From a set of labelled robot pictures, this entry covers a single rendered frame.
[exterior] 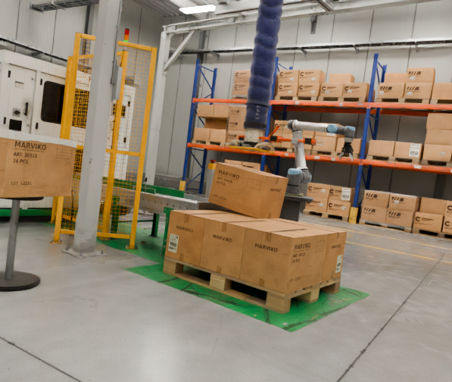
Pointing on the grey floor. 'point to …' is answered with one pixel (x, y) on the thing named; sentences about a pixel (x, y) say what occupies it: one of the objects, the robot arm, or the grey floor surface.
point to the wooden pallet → (176, 267)
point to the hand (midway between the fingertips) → (345, 161)
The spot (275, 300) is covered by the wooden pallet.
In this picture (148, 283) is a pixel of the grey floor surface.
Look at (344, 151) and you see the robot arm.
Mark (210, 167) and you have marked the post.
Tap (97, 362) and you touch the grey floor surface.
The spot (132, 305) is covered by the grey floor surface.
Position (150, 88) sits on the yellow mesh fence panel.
